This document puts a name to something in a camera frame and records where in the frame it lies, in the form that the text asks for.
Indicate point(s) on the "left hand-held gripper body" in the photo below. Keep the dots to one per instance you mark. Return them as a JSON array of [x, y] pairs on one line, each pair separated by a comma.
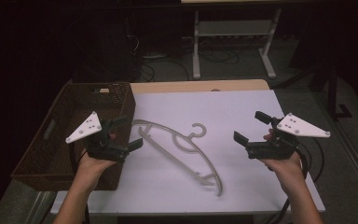
[[84, 128]]

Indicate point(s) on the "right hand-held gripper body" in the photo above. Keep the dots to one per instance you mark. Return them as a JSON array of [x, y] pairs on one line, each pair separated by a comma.
[[301, 127]]

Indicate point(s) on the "brown woven basket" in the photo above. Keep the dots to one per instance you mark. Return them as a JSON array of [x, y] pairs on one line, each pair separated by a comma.
[[43, 155]]

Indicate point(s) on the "beige plastic clothes hanger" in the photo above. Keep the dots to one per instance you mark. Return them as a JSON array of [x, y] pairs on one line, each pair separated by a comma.
[[206, 179]]

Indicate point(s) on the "person's left hand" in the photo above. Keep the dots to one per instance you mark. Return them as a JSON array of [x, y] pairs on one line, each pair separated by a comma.
[[94, 168]]

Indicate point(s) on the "person's right hand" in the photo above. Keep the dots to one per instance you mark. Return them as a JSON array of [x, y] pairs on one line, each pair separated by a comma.
[[287, 169]]

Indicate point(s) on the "black metal stand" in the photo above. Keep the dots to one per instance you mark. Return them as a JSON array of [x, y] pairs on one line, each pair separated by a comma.
[[332, 93]]

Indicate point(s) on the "white table mat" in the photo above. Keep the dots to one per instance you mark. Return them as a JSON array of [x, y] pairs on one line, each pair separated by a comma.
[[199, 102]]

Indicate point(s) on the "power strip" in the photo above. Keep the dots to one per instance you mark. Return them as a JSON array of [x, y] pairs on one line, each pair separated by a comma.
[[220, 38]]

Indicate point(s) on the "aluminium frame rail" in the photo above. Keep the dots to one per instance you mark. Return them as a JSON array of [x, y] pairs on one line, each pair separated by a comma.
[[40, 207], [354, 161]]

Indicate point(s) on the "white metal desk frame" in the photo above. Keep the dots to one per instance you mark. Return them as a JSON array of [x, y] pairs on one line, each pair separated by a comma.
[[195, 62]]

